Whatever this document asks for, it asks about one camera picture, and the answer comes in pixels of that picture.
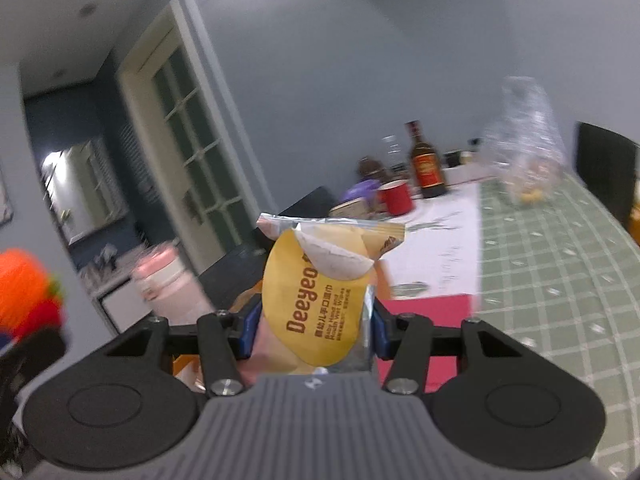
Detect black chair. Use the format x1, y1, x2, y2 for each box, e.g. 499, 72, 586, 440
575, 121, 640, 242

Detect pink water bottle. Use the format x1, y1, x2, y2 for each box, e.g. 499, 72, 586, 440
131, 241, 217, 332

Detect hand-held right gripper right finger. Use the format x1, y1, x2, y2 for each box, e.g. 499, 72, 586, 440
372, 301, 527, 395

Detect brown figurine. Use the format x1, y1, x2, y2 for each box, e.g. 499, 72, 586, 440
357, 156, 396, 187

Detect glass panel door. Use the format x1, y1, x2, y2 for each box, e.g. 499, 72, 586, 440
116, 0, 264, 273

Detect beige tin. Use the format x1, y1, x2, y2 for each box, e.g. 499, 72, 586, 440
328, 197, 374, 219

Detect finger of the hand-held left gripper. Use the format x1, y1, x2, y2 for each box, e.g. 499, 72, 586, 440
0, 327, 68, 393

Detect purple packet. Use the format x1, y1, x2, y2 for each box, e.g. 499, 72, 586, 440
344, 179, 382, 204

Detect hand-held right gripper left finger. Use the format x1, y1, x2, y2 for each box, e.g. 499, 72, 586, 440
104, 304, 264, 397

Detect red cup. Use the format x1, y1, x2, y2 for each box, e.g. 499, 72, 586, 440
377, 180, 416, 216

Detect clear plastic bag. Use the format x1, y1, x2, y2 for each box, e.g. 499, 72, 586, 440
482, 76, 569, 207

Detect orange crocheted toy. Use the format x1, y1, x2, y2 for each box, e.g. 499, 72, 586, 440
0, 247, 67, 345

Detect white cabinet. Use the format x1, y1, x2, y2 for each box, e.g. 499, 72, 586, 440
75, 245, 153, 337

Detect yellow wet wipes packet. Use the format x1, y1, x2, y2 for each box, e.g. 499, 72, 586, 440
241, 212, 407, 379

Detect clear plastic bottle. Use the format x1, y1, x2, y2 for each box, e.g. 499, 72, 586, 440
382, 135, 406, 172

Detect brown liquor bottle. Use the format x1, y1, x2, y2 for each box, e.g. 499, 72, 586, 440
404, 121, 449, 199

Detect green checked tablecloth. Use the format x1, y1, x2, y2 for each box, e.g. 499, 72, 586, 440
471, 169, 640, 480

